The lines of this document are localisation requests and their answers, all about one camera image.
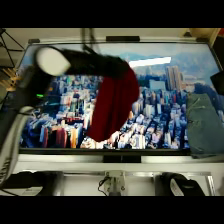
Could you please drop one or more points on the red garment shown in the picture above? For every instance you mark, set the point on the red garment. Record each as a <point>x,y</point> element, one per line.
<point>113,103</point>

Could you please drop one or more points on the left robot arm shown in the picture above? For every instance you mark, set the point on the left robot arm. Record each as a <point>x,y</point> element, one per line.
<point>50,61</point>

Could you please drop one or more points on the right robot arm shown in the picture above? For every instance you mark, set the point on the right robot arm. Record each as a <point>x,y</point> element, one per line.
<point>181,186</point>

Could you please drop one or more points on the silver frame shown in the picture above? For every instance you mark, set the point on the silver frame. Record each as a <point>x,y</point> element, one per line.
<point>116,180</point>

